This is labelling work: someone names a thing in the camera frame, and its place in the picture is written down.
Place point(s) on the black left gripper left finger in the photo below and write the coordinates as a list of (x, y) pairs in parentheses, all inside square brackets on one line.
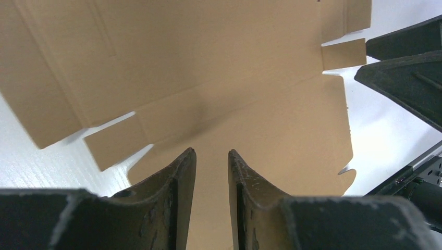
[(152, 214)]

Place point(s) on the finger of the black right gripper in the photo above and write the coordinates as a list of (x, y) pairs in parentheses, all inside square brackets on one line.
[(412, 82), (417, 39)]

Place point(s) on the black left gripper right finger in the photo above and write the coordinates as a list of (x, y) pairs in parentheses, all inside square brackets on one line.
[(400, 213)]

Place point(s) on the brown cardboard box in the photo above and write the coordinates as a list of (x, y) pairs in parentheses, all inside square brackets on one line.
[(210, 75)]

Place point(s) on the aluminium table frame rail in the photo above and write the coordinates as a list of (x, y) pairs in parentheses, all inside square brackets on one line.
[(426, 167)]

